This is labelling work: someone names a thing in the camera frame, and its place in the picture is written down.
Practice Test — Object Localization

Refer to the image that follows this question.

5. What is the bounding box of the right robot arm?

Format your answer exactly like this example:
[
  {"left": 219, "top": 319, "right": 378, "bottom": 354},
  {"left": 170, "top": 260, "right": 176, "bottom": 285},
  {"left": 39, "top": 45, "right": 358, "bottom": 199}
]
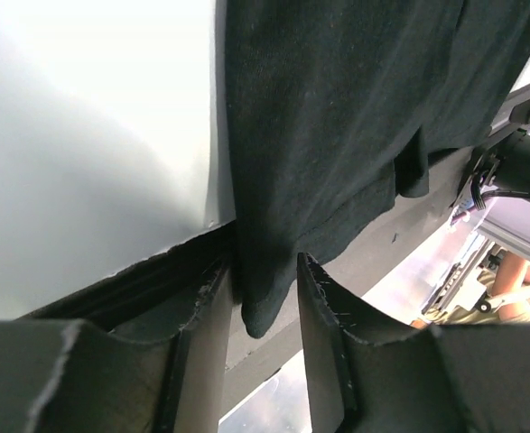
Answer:
[{"left": 451, "top": 84, "right": 530, "bottom": 223}]

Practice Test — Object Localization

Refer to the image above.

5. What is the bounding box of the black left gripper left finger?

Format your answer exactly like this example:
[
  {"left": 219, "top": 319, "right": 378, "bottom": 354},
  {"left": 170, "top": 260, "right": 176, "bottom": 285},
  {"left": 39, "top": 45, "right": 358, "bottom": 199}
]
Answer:
[{"left": 0, "top": 261, "right": 233, "bottom": 432}]

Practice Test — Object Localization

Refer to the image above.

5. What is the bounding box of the seated person in background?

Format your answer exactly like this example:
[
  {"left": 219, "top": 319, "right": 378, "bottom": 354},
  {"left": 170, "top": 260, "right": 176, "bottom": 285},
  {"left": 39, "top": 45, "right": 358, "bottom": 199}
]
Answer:
[{"left": 411, "top": 252, "right": 530, "bottom": 328}]

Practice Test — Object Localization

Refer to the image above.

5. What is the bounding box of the black t shirt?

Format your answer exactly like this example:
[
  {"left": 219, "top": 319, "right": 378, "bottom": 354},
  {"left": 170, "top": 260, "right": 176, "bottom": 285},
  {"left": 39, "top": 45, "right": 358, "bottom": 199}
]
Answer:
[{"left": 225, "top": 1, "right": 530, "bottom": 338}]

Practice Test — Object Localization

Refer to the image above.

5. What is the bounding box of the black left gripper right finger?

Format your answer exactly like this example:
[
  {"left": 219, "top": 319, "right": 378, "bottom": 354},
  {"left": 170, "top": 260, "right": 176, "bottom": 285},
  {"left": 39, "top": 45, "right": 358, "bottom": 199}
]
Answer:
[{"left": 297, "top": 253, "right": 530, "bottom": 432}]

